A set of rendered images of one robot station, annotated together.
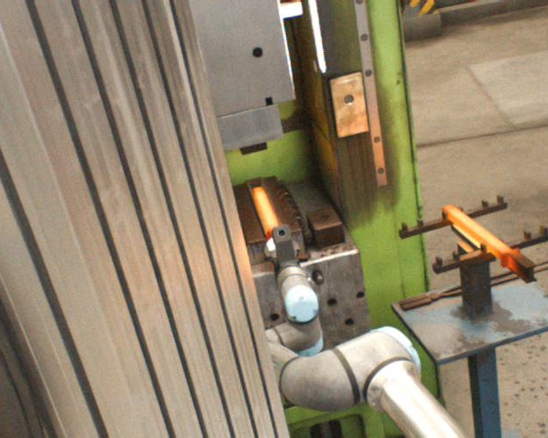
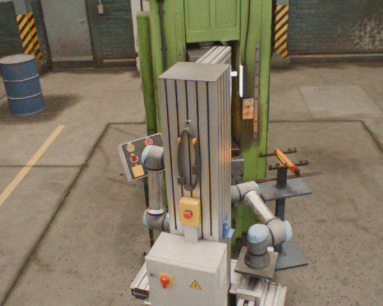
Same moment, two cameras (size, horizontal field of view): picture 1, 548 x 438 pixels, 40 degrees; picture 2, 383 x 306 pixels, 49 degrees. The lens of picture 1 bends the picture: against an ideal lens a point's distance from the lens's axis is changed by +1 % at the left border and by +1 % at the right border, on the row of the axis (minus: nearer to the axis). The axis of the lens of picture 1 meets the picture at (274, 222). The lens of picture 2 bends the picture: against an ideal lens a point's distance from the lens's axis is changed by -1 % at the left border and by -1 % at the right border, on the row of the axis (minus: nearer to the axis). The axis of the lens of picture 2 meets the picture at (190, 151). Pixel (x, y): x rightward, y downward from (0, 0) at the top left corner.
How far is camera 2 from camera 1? 137 cm
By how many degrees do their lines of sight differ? 1
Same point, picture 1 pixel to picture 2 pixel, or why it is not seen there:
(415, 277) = (261, 173)
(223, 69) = not seen: hidden behind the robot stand
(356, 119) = (249, 113)
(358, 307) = (240, 180)
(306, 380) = not seen: hidden behind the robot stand
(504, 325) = (288, 191)
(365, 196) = (248, 141)
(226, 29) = not seen: hidden behind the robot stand
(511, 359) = (292, 211)
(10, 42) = (216, 115)
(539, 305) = (302, 187)
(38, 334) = (204, 156)
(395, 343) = (253, 185)
